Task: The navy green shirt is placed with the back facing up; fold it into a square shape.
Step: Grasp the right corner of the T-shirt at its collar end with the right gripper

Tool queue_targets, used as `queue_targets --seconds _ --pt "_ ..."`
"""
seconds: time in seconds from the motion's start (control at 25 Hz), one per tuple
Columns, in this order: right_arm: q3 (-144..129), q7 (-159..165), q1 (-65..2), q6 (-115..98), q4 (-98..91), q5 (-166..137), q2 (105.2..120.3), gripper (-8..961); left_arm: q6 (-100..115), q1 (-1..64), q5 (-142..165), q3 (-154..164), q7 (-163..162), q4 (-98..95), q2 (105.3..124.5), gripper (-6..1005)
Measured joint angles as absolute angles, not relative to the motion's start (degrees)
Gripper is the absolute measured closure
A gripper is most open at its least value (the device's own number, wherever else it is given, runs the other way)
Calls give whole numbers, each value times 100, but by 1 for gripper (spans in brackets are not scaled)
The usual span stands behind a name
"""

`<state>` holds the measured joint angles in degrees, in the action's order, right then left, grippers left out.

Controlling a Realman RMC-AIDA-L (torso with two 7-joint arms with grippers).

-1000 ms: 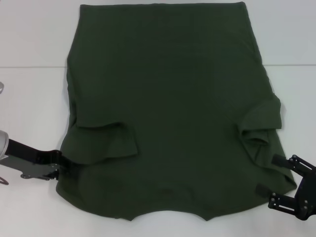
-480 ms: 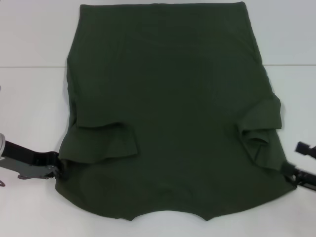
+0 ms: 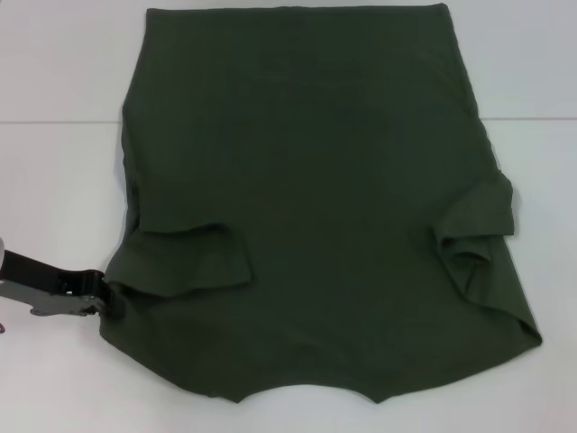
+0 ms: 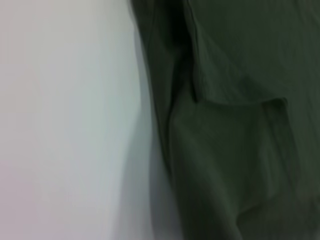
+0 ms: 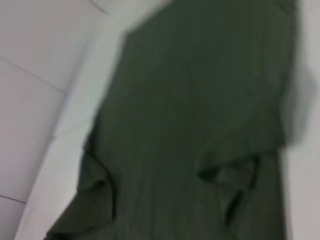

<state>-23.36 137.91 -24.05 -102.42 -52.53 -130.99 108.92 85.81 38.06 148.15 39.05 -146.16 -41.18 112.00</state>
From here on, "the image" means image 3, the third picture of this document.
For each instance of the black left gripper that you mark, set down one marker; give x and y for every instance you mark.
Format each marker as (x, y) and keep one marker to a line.
(40, 282)

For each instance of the dark green shirt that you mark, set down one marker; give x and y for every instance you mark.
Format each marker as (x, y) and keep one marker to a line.
(315, 180)

